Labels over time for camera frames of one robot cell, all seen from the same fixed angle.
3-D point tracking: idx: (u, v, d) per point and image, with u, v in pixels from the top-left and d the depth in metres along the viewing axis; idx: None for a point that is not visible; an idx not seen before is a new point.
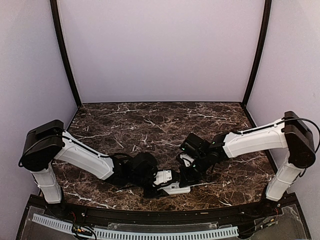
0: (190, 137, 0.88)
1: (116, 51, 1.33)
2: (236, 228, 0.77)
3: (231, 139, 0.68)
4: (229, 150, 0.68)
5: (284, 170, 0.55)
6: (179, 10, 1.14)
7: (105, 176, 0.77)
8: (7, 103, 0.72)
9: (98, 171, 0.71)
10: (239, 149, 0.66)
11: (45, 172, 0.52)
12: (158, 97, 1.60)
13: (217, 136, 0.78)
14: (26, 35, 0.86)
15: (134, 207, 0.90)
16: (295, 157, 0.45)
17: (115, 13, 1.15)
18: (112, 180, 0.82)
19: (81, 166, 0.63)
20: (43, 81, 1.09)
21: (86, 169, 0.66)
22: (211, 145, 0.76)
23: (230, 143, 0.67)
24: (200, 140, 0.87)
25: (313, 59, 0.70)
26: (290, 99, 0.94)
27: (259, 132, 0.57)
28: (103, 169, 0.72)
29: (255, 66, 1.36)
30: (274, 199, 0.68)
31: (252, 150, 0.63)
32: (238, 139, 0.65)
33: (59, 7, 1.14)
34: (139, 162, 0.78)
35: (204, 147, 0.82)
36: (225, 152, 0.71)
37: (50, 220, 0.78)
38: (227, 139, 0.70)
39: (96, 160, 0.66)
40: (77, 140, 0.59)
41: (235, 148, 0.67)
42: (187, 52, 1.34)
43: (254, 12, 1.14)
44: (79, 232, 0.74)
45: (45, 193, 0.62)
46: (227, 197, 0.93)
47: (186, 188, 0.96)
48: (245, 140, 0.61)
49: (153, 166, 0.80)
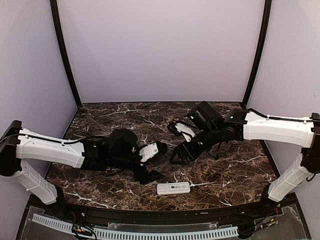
0: (202, 104, 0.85)
1: (116, 51, 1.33)
2: (236, 228, 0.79)
3: (255, 120, 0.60)
4: (248, 132, 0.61)
5: (293, 172, 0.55)
6: (178, 11, 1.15)
7: (79, 165, 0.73)
8: (7, 103, 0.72)
9: (72, 159, 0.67)
10: (257, 134, 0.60)
11: (26, 175, 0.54)
12: (158, 97, 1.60)
13: (239, 113, 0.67)
14: (26, 35, 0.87)
15: (134, 207, 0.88)
16: (311, 160, 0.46)
17: (115, 13, 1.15)
18: (90, 164, 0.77)
19: (50, 159, 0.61)
20: (43, 81, 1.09)
21: (55, 160, 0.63)
22: (228, 119, 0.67)
23: (252, 124, 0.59)
24: (214, 112, 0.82)
25: (314, 58, 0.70)
26: (290, 99, 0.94)
27: (288, 123, 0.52)
28: (74, 156, 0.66)
29: (255, 66, 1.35)
30: (275, 199, 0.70)
31: (268, 138, 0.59)
32: (262, 123, 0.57)
33: (59, 8, 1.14)
34: (114, 140, 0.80)
35: (218, 122, 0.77)
36: (242, 132, 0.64)
37: (50, 220, 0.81)
38: (249, 119, 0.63)
39: (63, 149, 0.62)
40: (35, 134, 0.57)
41: (253, 132, 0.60)
42: (187, 53, 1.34)
43: (254, 13, 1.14)
44: (79, 232, 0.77)
45: (39, 195, 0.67)
46: (227, 197, 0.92)
47: (186, 188, 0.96)
48: (270, 125, 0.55)
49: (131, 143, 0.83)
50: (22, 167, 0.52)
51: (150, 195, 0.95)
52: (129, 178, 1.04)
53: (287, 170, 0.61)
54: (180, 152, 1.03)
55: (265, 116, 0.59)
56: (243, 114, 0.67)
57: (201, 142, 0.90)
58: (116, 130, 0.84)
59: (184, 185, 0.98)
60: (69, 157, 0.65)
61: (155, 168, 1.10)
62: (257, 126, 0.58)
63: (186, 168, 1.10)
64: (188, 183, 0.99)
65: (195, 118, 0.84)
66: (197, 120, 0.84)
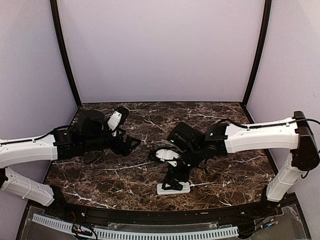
0: (178, 126, 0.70)
1: (116, 51, 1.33)
2: (236, 228, 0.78)
3: (235, 133, 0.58)
4: (231, 145, 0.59)
5: (286, 174, 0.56)
6: (178, 11, 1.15)
7: (57, 156, 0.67)
8: (7, 103, 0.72)
9: (48, 152, 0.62)
10: (241, 146, 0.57)
11: (15, 183, 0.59)
12: (158, 97, 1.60)
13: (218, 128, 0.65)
14: (26, 36, 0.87)
15: (134, 207, 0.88)
16: (302, 158, 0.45)
17: (115, 13, 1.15)
18: (68, 152, 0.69)
19: (28, 158, 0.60)
20: (43, 81, 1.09)
21: (34, 158, 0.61)
22: (207, 137, 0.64)
23: (234, 138, 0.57)
24: (192, 129, 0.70)
25: (314, 59, 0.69)
26: (290, 99, 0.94)
27: (269, 130, 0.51)
28: (46, 148, 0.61)
29: (255, 66, 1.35)
30: (277, 197, 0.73)
31: (253, 148, 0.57)
32: (243, 134, 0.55)
33: (59, 8, 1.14)
34: (81, 121, 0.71)
35: (198, 139, 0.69)
36: (225, 147, 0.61)
37: (50, 220, 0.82)
38: (228, 133, 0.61)
39: (30, 146, 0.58)
40: (6, 141, 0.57)
41: (236, 145, 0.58)
42: (187, 53, 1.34)
43: (254, 13, 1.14)
44: (79, 232, 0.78)
45: (34, 198, 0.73)
46: (227, 197, 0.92)
47: (186, 188, 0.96)
48: (253, 135, 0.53)
49: (100, 122, 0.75)
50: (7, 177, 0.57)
51: (150, 195, 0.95)
52: (129, 178, 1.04)
53: (280, 172, 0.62)
54: (168, 179, 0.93)
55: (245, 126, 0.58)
56: (223, 128, 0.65)
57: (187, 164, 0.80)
58: (82, 112, 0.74)
59: (185, 184, 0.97)
60: (42, 152, 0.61)
61: (155, 168, 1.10)
62: (238, 138, 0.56)
63: None
64: (188, 183, 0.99)
65: (176, 143, 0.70)
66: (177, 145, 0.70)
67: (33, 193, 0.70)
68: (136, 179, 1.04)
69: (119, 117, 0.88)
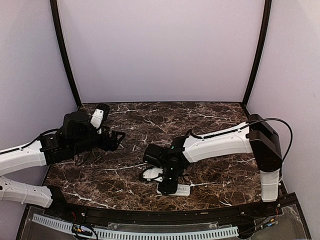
0: (149, 146, 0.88)
1: (116, 51, 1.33)
2: (236, 228, 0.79)
3: (192, 144, 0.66)
4: (190, 155, 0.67)
5: (263, 178, 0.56)
6: (178, 12, 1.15)
7: (46, 162, 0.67)
8: (7, 103, 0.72)
9: (38, 158, 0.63)
10: (199, 154, 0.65)
11: (10, 190, 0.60)
12: (158, 97, 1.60)
13: (176, 140, 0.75)
14: (26, 37, 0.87)
15: (134, 207, 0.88)
16: (262, 162, 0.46)
17: (115, 13, 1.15)
18: (55, 156, 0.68)
19: (18, 167, 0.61)
20: (43, 81, 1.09)
21: (23, 166, 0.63)
22: (170, 150, 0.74)
23: (191, 148, 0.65)
24: (158, 147, 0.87)
25: (314, 59, 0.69)
26: (290, 99, 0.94)
27: (222, 137, 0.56)
28: (36, 155, 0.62)
29: (255, 66, 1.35)
30: (271, 199, 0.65)
31: (212, 155, 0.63)
32: (199, 144, 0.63)
33: (59, 8, 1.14)
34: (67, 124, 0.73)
35: (163, 152, 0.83)
36: (187, 158, 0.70)
37: (50, 220, 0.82)
38: (187, 143, 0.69)
39: (19, 155, 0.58)
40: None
41: (195, 154, 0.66)
42: (187, 53, 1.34)
43: (254, 13, 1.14)
44: (79, 232, 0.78)
45: (33, 201, 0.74)
46: (227, 197, 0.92)
47: (186, 191, 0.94)
48: (206, 144, 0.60)
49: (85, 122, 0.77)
50: (1, 186, 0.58)
51: (150, 195, 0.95)
52: (129, 178, 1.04)
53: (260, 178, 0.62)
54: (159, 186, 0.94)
55: (201, 137, 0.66)
56: (184, 139, 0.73)
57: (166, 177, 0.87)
58: (66, 116, 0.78)
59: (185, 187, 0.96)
60: (31, 159, 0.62)
61: None
62: (195, 148, 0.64)
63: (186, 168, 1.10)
64: (188, 185, 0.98)
65: (150, 162, 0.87)
66: (152, 164, 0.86)
67: (29, 197, 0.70)
68: (136, 179, 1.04)
69: (101, 114, 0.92)
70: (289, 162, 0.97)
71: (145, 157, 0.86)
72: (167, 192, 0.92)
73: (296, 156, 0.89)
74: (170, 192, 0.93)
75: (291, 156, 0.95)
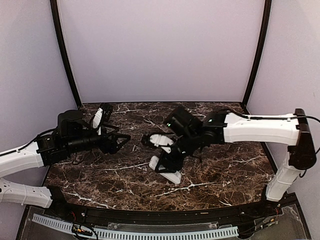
0: (179, 108, 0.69)
1: (116, 51, 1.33)
2: (236, 228, 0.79)
3: (236, 121, 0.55)
4: (230, 134, 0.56)
5: (284, 172, 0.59)
6: (178, 12, 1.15)
7: (43, 163, 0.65)
8: (7, 103, 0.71)
9: (36, 160, 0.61)
10: (241, 135, 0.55)
11: (9, 192, 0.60)
12: (158, 97, 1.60)
13: (217, 114, 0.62)
14: (26, 37, 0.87)
15: (134, 207, 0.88)
16: (298, 157, 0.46)
17: (115, 13, 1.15)
18: (52, 157, 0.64)
19: (17, 168, 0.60)
20: (43, 81, 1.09)
21: (22, 168, 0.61)
22: (206, 124, 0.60)
23: (236, 127, 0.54)
24: (191, 114, 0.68)
25: (313, 59, 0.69)
26: (290, 99, 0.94)
27: (269, 122, 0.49)
28: (32, 157, 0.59)
29: (255, 66, 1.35)
30: (275, 200, 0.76)
31: (250, 138, 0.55)
32: (244, 124, 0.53)
33: (59, 7, 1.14)
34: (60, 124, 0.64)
35: (195, 126, 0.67)
36: (223, 135, 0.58)
37: (50, 220, 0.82)
38: (230, 120, 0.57)
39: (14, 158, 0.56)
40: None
41: (235, 134, 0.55)
42: (187, 53, 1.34)
43: (254, 13, 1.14)
44: (79, 232, 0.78)
45: (33, 202, 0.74)
46: (227, 197, 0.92)
47: (177, 180, 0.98)
48: (253, 126, 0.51)
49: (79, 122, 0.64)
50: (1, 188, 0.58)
51: (150, 195, 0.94)
52: (129, 178, 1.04)
53: (278, 171, 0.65)
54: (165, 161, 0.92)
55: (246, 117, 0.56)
56: (223, 115, 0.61)
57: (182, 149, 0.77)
58: (60, 115, 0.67)
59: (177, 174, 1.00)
60: (29, 161, 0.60)
61: None
62: (239, 127, 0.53)
63: (186, 168, 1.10)
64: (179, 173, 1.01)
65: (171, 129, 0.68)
66: (173, 131, 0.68)
67: (29, 198, 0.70)
68: (136, 179, 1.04)
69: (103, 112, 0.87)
70: None
71: (173, 119, 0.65)
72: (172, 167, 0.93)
73: None
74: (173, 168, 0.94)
75: None
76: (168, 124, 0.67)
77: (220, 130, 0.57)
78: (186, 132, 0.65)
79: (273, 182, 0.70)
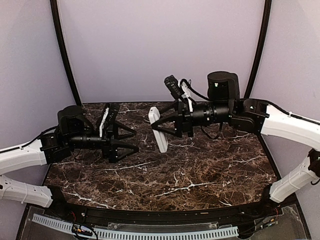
0: (234, 76, 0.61)
1: (116, 51, 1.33)
2: (236, 228, 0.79)
3: (276, 115, 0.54)
4: (267, 126, 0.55)
5: (299, 175, 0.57)
6: (178, 12, 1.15)
7: (46, 161, 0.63)
8: (7, 104, 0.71)
9: (38, 158, 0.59)
10: (278, 130, 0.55)
11: (10, 190, 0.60)
12: (158, 97, 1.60)
13: (257, 103, 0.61)
14: (26, 37, 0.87)
15: (134, 207, 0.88)
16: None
17: (115, 13, 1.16)
18: (56, 155, 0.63)
19: (20, 166, 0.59)
20: (43, 81, 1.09)
21: (24, 165, 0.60)
22: (247, 109, 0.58)
23: (276, 120, 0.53)
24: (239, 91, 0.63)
25: (314, 59, 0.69)
26: (290, 99, 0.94)
27: (306, 124, 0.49)
28: (36, 155, 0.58)
29: (255, 67, 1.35)
30: (276, 200, 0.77)
31: (285, 135, 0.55)
32: (285, 120, 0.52)
33: (59, 8, 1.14)
34: (59, 120, 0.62)
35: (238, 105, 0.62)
36: (260, 126, 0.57)
37: (50, 220, 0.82)
38: (271, 112, 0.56)
39: (18, 155, 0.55)
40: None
41: (273, 128, 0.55)
42: (187, 53, 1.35)
43: (253, 13, 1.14)
44: (79, 232, 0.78)
45: (33, 201, 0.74)
46: (227, 197, 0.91)
47: None
48: (294, 124, 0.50)
49: (78, 117, 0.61)
50: (2, 185, 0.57)
51: (150, 195, 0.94)
52: (129, 178, 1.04)
53: (292, 173, 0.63)
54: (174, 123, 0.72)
55: (287, 113, 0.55)
56: (262, 106, 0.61)
57: (210, 117, 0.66)
58: (61, 111, 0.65)
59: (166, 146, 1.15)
60: (32, 158, 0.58)
61: (155, 168, 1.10)
62: (279, 122, 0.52)
63: (186, 168, 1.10)
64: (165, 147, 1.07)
65: (214, 90, 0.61)
66: (215, 92, 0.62)
67: (30, 197, 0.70)
68: (136, 179, 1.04)
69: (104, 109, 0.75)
70: (289, 162, 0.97)
71: (224, 81, 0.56)
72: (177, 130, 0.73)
73: (296, 156, 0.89)
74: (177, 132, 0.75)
75: (291, 156, 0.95)
76: (215, 83, 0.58)
77: (260, 119, 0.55)
78: (229, 105, 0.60)
79: (283, 181, 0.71)
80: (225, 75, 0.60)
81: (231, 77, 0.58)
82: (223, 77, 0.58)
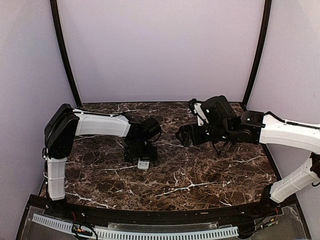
0: (219, 97, 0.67)
1: (116, 50, 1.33)
2: (236, 228, 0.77)
3: (272, 123, 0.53)
4: (266, 135, 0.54)
5: (299, 176, 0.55)
6: (178, 10, 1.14)
7: (122, 134, 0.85)
8: (7, 104, 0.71)
9: (121, 128, 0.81)
10: (278, 139, 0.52)
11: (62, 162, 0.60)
12: (158, 97, 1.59)
13: (255, 114, 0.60)
14: (26, 36, 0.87)
15: (134, 207, 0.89)
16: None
17: (115, 11, 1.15)
18: (132, 131, 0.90)
19: (102, 131, 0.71)
20: (43, 81, 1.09)
21: (108, 132, 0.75)
22: (244, 121, 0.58)
23: (271, 129, 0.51)
24: (231, 106, 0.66)
25: (314, 60, 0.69)
26: (290, 98, 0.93)
27: (303, 130, 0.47)
28: (122, 124, 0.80)
29: (255, 66, 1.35)
30: (276, 200, 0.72)
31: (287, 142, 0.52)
32: (281, 127, 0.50)
33: (60, 8, 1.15)
34: (152, 122, 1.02)
35: (233, 121, 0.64)
36: (259, 135, 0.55)
37: (50, 220, 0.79)
38: (267, 121, 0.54)
39: (108, 120, 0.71)
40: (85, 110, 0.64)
41: (272, 137, 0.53)
42: (187, 52, 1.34)
43: (253, 13, 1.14)
44: (79, 232, 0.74)
45: (53, 188, 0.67)
46: (227, 197, 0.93)
47: (145, 165, 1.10)
48: (291, 131, 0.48)
49: (160, 127, 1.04)
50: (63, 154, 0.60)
51: (150, 195, 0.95)
52: (129, 178, 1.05)
53: (292, 173, 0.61)
54: (185, 132, 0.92)
55: (283, 121, 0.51)
56: (260, 116, 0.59)
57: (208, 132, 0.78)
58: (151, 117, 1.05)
59: (146, 163, 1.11)
60: (115, 128, 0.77)
61: (155, 168, 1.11)
62: (275, 130, 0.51)
63: (186, 168, 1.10)
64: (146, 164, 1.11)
65: (207, 115, 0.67)
66: (208, 117, 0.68)
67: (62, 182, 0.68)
68: (136, 179, 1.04)
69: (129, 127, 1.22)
70: (289, 163, 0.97)
71: (211, 105, 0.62)
72: (186, 139, 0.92)
73: (297, 157, 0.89)
74: (185, 142, 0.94)
75: (291, 156, 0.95)
76: (206, 109, 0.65)
77: (257, 130, 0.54)
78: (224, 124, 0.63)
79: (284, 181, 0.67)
80: (213, 99, 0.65)
81: (217, 100, 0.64)
82: (211, 102, 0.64)
